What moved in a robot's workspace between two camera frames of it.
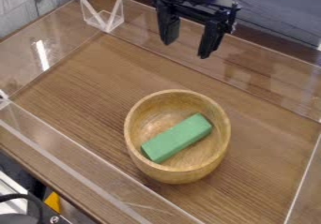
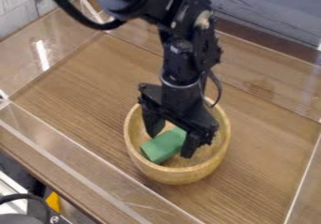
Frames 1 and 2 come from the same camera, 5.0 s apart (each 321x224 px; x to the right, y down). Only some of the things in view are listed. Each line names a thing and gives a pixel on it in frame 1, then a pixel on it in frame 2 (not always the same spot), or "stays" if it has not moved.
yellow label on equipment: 53,201 stays
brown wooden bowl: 158,112 stays
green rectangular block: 176,138 stays
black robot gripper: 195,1 -> 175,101
